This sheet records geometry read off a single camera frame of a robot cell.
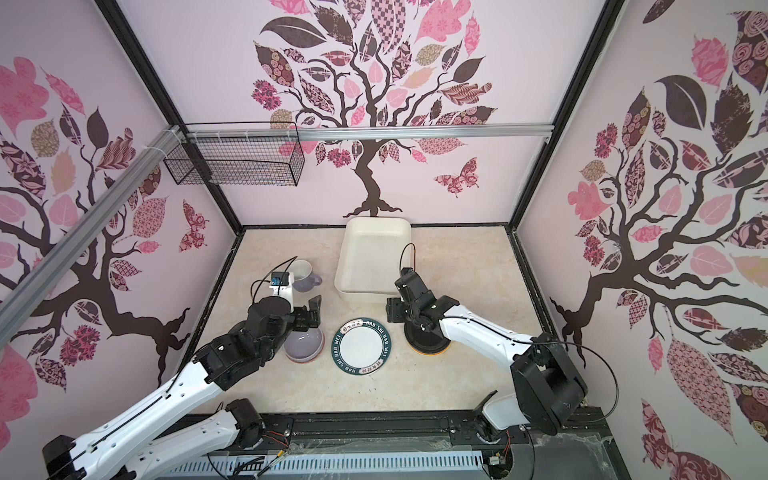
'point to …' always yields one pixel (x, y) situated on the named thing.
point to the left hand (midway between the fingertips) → (305, 302)
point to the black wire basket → (239, 153)
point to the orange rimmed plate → (430, 348)
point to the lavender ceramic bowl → (304, 346)
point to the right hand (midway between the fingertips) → (395, 303)
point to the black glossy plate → (414, 333)
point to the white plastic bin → (372, 251)
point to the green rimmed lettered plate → (361, 346)
